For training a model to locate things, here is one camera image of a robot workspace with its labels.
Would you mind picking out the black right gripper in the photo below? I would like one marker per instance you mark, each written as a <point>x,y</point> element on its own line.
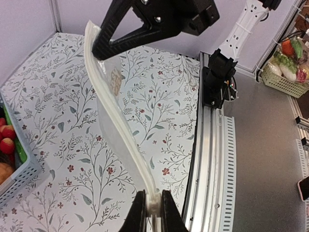
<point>132,23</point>

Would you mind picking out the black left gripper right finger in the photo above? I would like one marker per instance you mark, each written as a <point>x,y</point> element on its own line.
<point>168,217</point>

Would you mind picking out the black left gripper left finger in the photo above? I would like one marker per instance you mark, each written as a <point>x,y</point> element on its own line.
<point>136,219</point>

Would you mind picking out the clear zip top bag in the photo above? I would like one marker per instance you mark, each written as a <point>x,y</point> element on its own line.
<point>106,79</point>

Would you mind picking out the light blue plastic basket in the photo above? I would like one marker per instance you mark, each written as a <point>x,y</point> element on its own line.
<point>28,168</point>

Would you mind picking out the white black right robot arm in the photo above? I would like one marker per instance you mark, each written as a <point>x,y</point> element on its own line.
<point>219,72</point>

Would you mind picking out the floral patterned tablecloth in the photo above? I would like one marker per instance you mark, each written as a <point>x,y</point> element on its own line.
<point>84,186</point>

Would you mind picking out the red cherry tomato cluster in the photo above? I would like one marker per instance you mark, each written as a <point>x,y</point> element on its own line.
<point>7,137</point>

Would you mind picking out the green leafy vegetable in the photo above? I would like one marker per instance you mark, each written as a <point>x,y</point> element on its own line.
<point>19,149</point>

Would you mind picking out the pink phone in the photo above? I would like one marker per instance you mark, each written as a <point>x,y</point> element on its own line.
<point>303,187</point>

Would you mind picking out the yellow basket of vegetables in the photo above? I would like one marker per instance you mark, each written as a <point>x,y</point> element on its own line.
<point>288,68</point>

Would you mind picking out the aluminium front rail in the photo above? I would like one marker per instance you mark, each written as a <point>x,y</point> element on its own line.
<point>210,198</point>

